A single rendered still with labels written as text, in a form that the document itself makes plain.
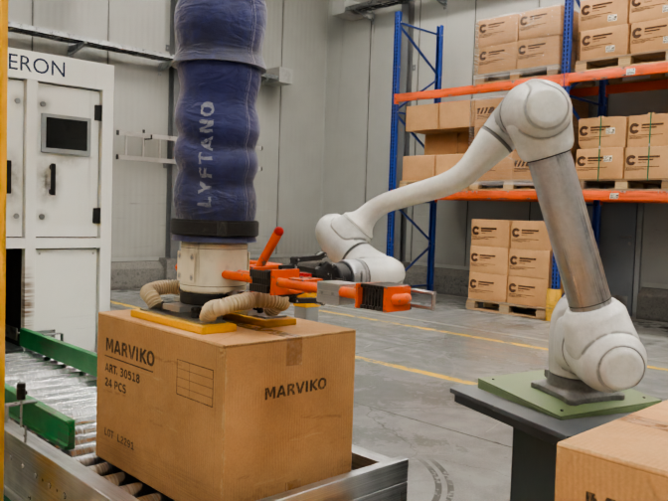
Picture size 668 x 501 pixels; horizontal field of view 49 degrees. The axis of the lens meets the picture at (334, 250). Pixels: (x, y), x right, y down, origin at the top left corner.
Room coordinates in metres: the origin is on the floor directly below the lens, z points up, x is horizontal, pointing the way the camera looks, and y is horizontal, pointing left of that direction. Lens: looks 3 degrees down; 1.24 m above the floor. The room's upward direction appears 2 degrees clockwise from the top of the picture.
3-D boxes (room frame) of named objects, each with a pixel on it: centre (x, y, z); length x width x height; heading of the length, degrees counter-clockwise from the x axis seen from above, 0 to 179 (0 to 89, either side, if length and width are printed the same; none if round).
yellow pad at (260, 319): (1.96, 0.24, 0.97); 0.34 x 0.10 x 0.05; 44
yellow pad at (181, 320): (1.83, 0.38, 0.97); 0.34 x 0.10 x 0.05; 44
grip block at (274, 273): (1.71, 0.14, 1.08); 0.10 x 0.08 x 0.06; 134
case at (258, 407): (1.91, 0.29, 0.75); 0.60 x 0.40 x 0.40; 44
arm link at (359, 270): (1.86, -0.04, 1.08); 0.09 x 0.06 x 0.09; 43
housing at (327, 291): (1.56, -0.01, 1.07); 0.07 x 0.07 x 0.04; 44
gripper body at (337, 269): (1.81, 0.01, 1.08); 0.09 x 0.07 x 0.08; 133
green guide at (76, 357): (2.93, 0.91, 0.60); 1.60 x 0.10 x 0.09; 43
